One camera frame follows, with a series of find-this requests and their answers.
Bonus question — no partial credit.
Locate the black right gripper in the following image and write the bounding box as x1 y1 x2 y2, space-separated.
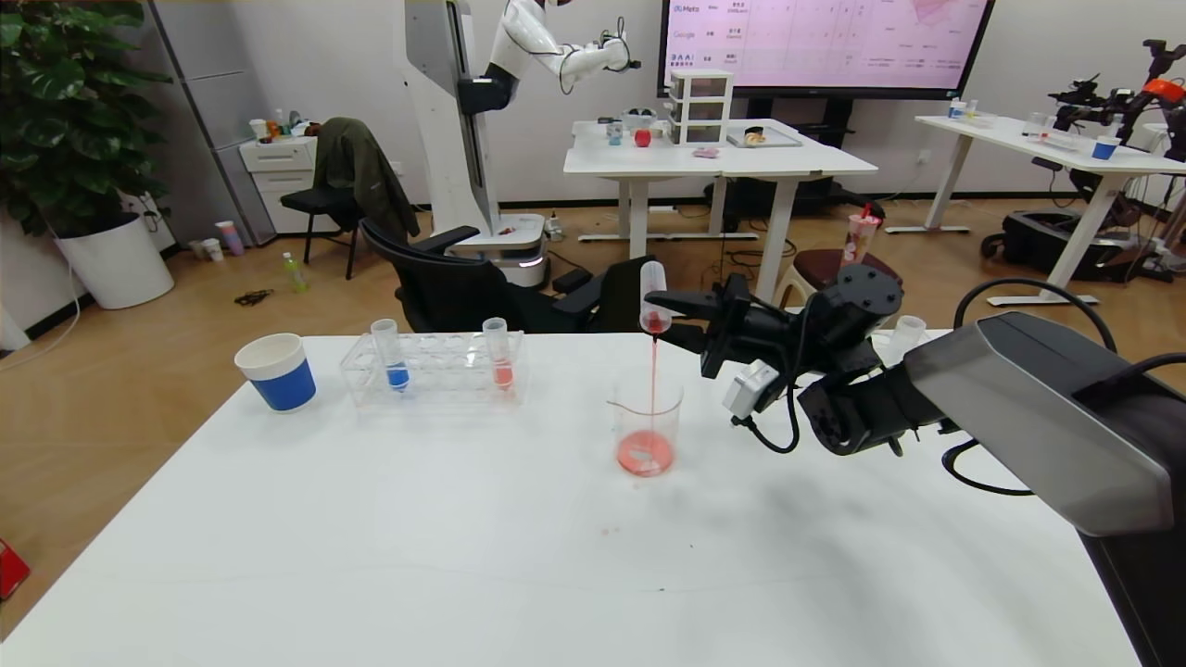
644 273 801 379

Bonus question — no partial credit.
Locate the test tube with red pigment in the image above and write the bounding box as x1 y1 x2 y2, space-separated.
639 261 671 336
482 318 515 391

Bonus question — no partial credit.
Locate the test tube with blue pigment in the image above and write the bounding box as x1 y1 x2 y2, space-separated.
371 319 410 395

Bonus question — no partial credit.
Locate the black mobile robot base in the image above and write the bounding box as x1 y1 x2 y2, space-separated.
980 210 1127 282

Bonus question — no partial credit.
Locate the clear glass beaker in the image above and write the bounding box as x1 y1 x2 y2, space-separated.
607 374 685 478

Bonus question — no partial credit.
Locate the test tube with yellow pigment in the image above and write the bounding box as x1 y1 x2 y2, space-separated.
888 315 927 364

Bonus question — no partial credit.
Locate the clear acrylic test tube rack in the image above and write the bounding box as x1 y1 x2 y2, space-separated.
339 330 525 409

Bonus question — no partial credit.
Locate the brown plastic stool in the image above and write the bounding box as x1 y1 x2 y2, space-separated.
776 248 904 312

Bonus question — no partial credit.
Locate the white standing desk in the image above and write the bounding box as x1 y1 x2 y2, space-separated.
563 119 879 321
915 114 1186 308

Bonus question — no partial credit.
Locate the pink drink cup with straw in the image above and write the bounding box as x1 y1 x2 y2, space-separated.
840 204 880 271

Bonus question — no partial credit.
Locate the grey tray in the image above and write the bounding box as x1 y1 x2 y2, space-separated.
726 126 803 150

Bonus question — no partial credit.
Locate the white drawer organizer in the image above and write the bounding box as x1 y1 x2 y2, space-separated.
668 70 734 146

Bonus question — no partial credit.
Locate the black office chair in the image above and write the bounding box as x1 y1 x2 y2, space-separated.
360 219 657 334

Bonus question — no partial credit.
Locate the black display stand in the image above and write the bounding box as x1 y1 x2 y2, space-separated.
704 97 886 233

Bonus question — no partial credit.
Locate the large display screen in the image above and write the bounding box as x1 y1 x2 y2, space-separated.
657 0 995 101

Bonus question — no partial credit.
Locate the white humanoid robot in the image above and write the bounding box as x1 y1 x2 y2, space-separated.
400 0 642 288

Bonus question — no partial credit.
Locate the olive green jacket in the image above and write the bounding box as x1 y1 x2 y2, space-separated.
313 118 421 245

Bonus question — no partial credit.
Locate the black side chair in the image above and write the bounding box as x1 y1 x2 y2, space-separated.
280 169 372 282

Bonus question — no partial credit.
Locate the blue and white paper cup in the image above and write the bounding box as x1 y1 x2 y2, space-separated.
234 333 317 412

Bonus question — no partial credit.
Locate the white drawer cabinet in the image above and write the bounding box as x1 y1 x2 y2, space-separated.
239 135 340 236

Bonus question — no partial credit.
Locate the grey tall cabinet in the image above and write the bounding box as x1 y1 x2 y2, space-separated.
148 0 279 249

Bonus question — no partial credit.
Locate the white plant pot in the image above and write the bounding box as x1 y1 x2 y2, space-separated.
54 213 176 311

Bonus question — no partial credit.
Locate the green leafy plant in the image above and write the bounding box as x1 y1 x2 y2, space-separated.
0 0 175 240

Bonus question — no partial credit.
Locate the red flat object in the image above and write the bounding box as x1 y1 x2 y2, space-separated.
0 538 32 601

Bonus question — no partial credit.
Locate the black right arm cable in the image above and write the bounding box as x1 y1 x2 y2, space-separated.
941 276 1186 497

